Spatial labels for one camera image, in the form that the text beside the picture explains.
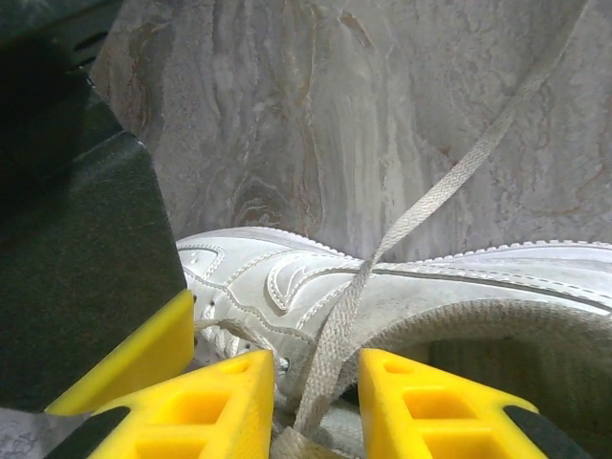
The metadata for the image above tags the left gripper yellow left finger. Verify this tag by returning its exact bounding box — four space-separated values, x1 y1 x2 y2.
43 348 277 459

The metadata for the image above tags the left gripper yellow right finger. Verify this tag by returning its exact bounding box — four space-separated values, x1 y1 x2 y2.
357 347 592 459

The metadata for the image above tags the white leather sneaker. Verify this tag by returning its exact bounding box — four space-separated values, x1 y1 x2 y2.
175 227 612 459

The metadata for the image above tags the white shoelace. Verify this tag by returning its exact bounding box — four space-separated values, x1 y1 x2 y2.
193 0 599 459

